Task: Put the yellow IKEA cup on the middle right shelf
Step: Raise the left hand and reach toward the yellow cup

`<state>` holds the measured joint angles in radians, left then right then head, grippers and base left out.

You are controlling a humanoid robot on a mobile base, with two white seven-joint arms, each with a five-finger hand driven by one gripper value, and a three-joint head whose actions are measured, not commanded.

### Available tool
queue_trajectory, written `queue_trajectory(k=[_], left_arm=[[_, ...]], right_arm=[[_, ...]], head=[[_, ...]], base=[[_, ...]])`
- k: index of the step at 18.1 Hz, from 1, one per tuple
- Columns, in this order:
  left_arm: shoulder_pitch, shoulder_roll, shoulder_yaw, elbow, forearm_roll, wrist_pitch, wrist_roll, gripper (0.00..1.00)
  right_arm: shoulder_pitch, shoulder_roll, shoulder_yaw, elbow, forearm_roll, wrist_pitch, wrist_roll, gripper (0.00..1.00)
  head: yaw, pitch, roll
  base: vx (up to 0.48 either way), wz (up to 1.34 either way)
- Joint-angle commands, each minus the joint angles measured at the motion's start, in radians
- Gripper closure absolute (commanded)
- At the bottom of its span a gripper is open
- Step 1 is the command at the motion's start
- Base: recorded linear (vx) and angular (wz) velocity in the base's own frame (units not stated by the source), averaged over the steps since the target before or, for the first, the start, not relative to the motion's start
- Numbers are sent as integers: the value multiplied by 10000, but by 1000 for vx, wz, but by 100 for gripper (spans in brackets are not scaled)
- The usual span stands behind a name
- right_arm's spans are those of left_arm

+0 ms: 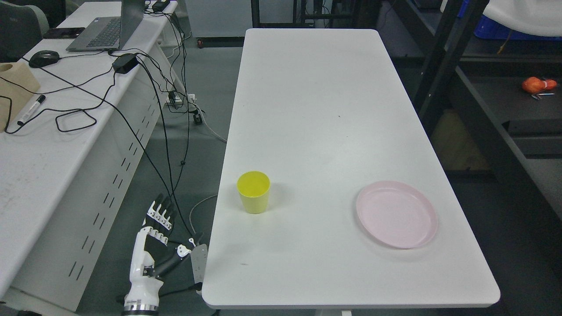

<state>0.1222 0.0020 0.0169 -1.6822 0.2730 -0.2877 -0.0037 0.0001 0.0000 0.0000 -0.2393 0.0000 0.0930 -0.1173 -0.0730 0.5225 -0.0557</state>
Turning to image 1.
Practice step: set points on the black computer mouse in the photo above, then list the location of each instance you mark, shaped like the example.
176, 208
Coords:
43, 58

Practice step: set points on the orange object on shelf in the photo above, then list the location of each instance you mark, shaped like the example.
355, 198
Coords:
534, 85

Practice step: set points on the yellow plastic cup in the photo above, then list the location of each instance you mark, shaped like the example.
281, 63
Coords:
253, 188

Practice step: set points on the black power adapter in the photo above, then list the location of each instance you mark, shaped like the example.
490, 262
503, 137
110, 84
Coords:
125, 63

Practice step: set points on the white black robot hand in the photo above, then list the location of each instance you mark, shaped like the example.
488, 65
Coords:
152, 258

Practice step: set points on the black marker pen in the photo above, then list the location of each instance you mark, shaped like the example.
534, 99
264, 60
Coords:
30, 110

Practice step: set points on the pink plastic plate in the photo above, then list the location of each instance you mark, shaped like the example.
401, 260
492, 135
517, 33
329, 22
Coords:
396, 214

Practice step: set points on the grey laptop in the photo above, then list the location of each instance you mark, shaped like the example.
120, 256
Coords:
110, 33

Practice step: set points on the cardboard box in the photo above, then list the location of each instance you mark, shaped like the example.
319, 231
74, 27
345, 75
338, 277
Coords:
18, 86

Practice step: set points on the white side desk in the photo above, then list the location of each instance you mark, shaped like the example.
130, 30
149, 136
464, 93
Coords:
65, 174

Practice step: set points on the dark metal shelf rack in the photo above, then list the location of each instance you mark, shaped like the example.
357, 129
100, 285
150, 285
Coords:
518, 134

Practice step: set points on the white power strip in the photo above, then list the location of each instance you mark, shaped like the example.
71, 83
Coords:
198, 263

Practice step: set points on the white table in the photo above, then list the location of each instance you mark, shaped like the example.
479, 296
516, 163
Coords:
323, 113

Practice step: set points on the black smartphone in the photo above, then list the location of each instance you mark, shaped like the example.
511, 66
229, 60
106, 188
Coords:
63, 33

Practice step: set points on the grey office chair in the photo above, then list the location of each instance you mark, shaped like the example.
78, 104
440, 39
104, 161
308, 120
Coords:
21, 28

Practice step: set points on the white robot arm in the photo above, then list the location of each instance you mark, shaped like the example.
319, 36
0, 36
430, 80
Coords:
141, 310

